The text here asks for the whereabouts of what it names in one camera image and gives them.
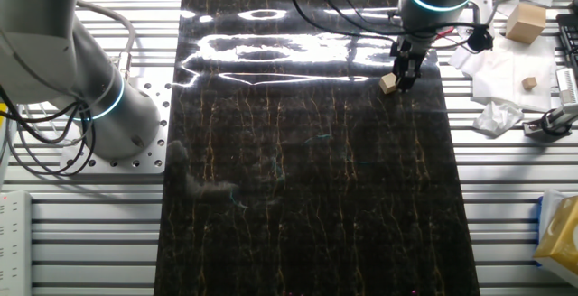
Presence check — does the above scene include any black marble pattern mat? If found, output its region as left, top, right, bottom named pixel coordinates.
left=153, top=0, right=480, bottom=296

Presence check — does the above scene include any black coiled camera cable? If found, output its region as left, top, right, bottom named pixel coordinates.
left=309, top=0, right=501, bottom=53

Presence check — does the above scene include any white power strip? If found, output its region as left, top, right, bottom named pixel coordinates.
left=0, top=190, right=33, bottom=296

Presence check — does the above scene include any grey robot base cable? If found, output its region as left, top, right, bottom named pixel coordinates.
left=74, top=0, right=137, bottom=80

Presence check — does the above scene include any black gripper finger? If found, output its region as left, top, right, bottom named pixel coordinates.
left=391, top=57, right=409, bottom=93
left=406, top=56, right=424, bottom=93

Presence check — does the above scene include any grey camera stand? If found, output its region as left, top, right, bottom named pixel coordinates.
left=522, top=104, right=578, bottom=140

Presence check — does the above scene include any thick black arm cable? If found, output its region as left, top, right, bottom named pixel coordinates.
left=287, top=0, right=397, bottom=43

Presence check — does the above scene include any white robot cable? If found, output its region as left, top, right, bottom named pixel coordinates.
left=4, top=104, right=87, bottom=149

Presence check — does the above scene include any large wooden cube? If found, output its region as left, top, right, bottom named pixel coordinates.
left=504, top=1, right=548, bottom=45

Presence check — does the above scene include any black keyboard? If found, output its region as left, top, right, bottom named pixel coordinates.
left=555, top=13, right=578, bottom=79

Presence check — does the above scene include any crumpled white tissue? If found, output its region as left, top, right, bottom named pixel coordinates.
left=472, top=100, right=525, bottom=137

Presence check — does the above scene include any black looped cable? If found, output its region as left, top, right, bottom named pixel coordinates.
left=540, top=109, right=571, bottom=137

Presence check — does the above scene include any small wooden block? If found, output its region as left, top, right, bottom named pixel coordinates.
left=378, top=72, right=398, bottom=96

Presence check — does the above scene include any ribbed silver camera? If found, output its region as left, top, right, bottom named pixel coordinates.
left=555, top=67, right=578, bottom=106

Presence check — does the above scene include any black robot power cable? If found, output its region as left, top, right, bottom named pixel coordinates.
left=0, top=83, right=97, bottom=178

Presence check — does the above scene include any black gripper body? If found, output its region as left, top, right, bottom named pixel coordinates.
left=389, top=36, right=429, bottom=65

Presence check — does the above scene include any yellow tissue box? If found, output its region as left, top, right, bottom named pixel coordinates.
left=532, top=195, right=578, bottom=275

